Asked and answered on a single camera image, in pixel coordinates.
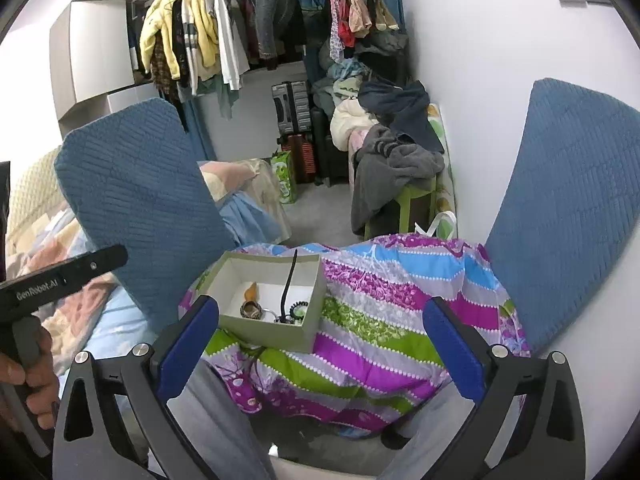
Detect person's left leg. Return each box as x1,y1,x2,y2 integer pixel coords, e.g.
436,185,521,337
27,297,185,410
165,359,277,480

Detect person's right leg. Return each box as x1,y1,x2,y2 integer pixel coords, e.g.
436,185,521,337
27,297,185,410
399,389,482,480

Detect black hair stick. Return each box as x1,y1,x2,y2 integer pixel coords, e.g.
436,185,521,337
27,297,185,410
279,248,300,327

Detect white wall cabinet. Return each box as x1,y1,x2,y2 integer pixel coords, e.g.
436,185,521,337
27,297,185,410
48,0,152,122

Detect grey clothing pile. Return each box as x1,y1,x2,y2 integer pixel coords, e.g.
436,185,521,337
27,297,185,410
350,124,447,239

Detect left blue knitted cloth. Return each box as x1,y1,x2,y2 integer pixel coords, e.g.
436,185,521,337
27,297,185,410
53,97,237,333

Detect cream fleece cloth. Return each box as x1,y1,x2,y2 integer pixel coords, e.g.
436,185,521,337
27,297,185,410
330,96,382,154

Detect right blue knitted cloth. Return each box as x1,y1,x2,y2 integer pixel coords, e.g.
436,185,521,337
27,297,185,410
484,77,637,354

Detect red black luggage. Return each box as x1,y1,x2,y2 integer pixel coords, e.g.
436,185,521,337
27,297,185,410
284,132,319,187

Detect person's leg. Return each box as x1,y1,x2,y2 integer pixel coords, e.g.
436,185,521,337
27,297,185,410
399,389,482,480
165,359,277,480

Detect green plastic stool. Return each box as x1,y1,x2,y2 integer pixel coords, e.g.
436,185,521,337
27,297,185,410
362,181,439,242

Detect navy hoodie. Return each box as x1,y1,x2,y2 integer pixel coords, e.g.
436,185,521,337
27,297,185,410
357,80,447,157

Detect striped yellow white garment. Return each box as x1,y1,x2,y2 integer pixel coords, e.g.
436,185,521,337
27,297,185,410
179,0,222,97

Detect fruit print white mat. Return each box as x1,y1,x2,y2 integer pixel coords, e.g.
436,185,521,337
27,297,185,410
426,102,459,239

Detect pastel patchwork bedding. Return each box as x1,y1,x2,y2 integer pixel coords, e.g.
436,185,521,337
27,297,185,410
4,159,152,377

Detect hanging small garments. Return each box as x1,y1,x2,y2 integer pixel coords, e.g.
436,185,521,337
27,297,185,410
327,0,402,62

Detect blue knitted cloth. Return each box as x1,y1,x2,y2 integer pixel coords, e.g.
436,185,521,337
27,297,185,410
53,97,237,333
484,77,637,354

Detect teal hanging garment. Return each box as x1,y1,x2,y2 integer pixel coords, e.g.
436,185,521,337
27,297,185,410
196,76,242,122

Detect grey fuzzy jacket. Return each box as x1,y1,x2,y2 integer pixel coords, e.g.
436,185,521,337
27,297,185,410
251,0,307,72

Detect green shopping bag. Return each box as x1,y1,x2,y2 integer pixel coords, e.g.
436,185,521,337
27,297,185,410
270,150,299,206

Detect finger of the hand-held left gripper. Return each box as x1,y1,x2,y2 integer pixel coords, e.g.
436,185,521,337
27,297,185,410
0,244,129,318

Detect beige patterned quilt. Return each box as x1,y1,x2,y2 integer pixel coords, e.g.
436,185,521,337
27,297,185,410
199,157,292,241

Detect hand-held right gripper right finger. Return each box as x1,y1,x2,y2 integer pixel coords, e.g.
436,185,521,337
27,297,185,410
421,296,587,480

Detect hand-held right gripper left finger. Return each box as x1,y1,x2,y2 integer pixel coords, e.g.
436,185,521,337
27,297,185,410
52,294,221,480

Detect person's left hand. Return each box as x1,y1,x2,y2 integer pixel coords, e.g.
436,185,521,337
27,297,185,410
0,327,62,432

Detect dark patterned garment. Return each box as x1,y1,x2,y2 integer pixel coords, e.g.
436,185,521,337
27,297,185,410
149,34,184,102

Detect white bag handles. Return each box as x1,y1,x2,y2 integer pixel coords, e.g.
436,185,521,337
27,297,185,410
414,210,459,241

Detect light blue bed sheet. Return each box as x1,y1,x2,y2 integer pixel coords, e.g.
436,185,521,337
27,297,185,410
219,191,282,247

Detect grey-green cardboard box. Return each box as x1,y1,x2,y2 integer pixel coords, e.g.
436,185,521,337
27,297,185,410
201,251,327,354

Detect yellow jacket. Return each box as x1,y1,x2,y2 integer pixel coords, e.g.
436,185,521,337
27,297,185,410
138,0,194,82

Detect white long-sleeved shirt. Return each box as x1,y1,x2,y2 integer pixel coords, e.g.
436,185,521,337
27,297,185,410
213,0,252,92

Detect dark upright suitcase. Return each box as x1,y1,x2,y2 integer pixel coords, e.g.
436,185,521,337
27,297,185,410
309,104,352,187

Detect colourful striped floral blanket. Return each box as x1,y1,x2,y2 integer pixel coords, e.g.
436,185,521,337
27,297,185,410
177,232,531,437

